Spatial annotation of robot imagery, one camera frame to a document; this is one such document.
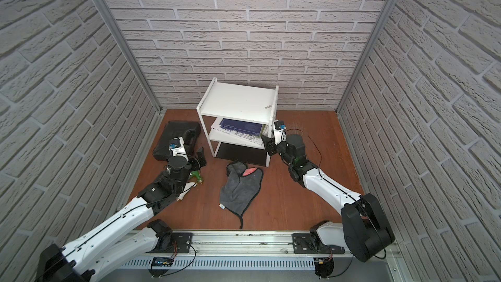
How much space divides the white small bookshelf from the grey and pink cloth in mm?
151

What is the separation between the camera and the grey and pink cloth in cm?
84

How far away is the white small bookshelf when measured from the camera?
72 cm
